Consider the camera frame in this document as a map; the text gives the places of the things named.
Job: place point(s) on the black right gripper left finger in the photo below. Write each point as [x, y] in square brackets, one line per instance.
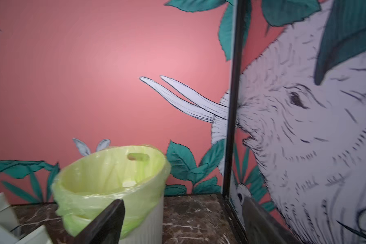
[105, 228]

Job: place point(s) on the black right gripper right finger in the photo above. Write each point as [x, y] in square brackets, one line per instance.
[262, 228]

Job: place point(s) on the white ribbed trash bin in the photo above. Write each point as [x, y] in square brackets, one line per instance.
[150, 231]

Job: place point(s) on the paper scraps in bin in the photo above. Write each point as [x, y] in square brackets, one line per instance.
[129, 184]

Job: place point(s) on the green plastic bin liner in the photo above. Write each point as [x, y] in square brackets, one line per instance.
[86, 187]

